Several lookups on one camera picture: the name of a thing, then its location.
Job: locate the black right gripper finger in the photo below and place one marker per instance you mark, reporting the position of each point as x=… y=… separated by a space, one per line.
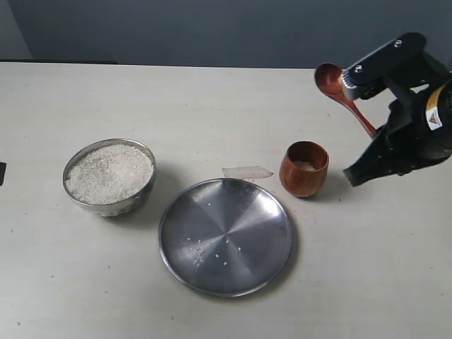
x=378 y=160
x=399 y=59

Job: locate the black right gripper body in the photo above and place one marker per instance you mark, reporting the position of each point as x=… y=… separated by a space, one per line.
x=408 y=140

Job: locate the dark wooden spoon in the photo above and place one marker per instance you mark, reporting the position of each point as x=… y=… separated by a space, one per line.
x=327 y=78

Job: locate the steel bowl of rice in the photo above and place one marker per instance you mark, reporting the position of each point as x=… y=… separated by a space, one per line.
x=110 y=177

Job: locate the brown wooden cup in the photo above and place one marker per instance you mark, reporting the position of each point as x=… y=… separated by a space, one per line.
x=304 y=168

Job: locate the clear tape strip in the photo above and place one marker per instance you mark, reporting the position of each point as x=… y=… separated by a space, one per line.
x=247 y=172

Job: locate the round steel plate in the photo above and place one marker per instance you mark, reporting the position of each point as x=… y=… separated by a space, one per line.
x=225 y=237

